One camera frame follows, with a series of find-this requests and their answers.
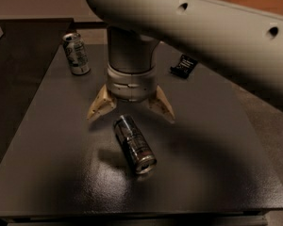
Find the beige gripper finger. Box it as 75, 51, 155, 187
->
148, 86, 175, 122
87, 85, 117, 121

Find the silver redbull can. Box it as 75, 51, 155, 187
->
113, 115, 157, 175

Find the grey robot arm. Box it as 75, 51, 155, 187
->
86, 0, 283, 111

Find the white green upright soda can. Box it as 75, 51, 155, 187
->
62, 32, 90, 75

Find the black snack wrapper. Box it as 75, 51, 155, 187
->
170, 55, 198, 79

